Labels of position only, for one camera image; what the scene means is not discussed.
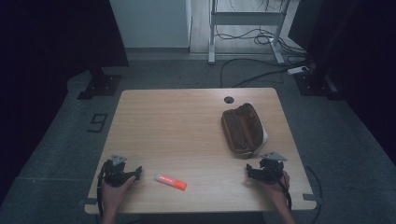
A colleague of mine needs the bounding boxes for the black floor cable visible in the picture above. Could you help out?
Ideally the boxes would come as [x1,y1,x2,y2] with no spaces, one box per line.
[219,57,316,89]

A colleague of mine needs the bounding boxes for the tangled cables under desk frame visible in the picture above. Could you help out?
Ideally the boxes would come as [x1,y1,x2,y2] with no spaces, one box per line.
[214,0,309,59]

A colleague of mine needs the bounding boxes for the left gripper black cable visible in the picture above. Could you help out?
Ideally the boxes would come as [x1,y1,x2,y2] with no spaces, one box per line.
[96,161,108,218]

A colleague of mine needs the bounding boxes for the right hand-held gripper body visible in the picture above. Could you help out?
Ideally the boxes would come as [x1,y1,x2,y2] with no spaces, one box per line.
[257,151,288,185]

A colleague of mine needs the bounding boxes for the black stand base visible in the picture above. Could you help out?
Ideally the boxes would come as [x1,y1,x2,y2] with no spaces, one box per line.
[77,66,123,101]
[293,70,344,101]

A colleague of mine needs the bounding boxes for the dark curtain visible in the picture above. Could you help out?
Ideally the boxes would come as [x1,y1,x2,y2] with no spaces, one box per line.
[0,0,130,206]
[288,0,396,162]

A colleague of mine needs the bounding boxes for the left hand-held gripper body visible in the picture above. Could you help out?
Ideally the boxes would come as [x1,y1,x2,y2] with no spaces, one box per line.
[103,154,133,188]

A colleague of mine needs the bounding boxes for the black cable beside table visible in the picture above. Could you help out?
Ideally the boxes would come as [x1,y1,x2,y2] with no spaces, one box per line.
[305,164,324,222]

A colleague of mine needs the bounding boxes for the orange glue stick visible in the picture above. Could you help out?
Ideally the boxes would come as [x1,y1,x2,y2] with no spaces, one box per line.
[154,173,188,191]

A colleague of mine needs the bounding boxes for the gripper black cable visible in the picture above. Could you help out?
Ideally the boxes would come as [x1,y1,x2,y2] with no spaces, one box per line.
[274,172,293,213]
[96,161,108,218]

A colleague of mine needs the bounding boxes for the white metal desk frame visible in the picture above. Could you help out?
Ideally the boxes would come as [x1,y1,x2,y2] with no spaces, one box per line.
[207,0,292,66]

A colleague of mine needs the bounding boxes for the white cabinet panel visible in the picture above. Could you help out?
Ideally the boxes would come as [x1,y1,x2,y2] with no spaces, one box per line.
[109,0,192,49]

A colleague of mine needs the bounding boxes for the person's left hand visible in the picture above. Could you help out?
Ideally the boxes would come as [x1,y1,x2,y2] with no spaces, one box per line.
[100,175,137,215]

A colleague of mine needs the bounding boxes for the brown pencil case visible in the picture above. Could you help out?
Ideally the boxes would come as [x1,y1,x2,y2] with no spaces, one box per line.
[220,102,269,160]

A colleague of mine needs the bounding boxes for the white power strip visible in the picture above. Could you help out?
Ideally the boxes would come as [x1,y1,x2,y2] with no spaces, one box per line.
[286,65,311,76]

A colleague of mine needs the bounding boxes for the person's right hand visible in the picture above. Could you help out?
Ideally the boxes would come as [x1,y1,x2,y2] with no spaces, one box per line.
[255,171,291,210]

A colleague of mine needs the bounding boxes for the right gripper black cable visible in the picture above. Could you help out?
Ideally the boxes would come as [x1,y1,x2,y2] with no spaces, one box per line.
[274,172,293,213]

